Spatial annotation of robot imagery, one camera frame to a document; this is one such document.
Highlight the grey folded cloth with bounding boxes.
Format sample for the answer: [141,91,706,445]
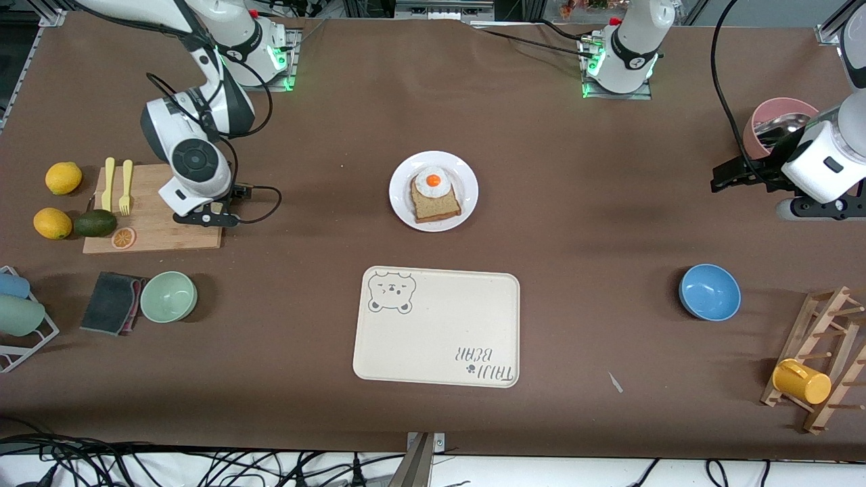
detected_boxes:
[79,272,146,337]

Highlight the yellow lemon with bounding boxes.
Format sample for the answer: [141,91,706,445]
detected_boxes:
[45,162,83,196]
[33,208,73,240]

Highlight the white wire rack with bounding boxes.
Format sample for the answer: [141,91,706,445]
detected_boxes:
[0,266,60,373]

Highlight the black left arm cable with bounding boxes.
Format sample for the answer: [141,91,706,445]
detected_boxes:
[709,0,769,180]

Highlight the white round plate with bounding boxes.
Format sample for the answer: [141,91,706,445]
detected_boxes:
[389,150,479,233]

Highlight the black floor cable tangle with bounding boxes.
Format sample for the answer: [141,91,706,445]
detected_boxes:
[0,416,407,487]

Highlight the yellow mug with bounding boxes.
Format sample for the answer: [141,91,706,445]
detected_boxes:
[772,358,832,405]

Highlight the cream bear print tray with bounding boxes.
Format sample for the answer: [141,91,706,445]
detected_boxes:
[352,265,521,389]

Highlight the black cable on table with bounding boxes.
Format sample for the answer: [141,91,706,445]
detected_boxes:
[467,19,599,60]

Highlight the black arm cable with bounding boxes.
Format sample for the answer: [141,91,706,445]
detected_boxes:
[145,71,283,225]
[709,0,769,180]

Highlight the grey metal frame box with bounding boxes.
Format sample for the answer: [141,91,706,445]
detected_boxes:
[394,0,496,21]

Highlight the artificial flowers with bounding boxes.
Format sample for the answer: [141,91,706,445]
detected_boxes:
[558,0,610,18]

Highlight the mint green bowl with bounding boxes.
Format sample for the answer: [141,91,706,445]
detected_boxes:
[140,271,198,323]

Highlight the light blue cup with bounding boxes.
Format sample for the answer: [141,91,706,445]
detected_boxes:
[0,272,31,300]

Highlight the aluminium frame rail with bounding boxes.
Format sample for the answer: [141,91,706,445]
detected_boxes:
[815,0,866,47]
[0,8,68,129]

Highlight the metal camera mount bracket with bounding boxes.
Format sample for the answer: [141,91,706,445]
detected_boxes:
[406,432,446,487]

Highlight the metal spoon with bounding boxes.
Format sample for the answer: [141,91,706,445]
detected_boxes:
[754,113,809,136]

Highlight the wooden cutting board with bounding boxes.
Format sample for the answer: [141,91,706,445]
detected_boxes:
[83,161,230,255]

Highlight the blue bowl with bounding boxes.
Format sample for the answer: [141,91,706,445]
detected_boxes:
[679,264,742,322]

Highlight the green avocado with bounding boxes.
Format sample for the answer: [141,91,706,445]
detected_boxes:
[73,209,118,238]

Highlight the wooden drying rack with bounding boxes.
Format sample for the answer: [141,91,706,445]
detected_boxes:
[760,285,866,435]

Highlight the pink bowl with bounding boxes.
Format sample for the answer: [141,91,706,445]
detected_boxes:
[743,97,819,160]

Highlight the pale green cup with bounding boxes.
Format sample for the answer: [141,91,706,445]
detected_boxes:
[0,296,46,337]

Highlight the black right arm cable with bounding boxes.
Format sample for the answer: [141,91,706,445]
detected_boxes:
[145,71,283,225]

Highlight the fried egg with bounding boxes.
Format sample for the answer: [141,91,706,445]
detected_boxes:
[414,166,453,199]

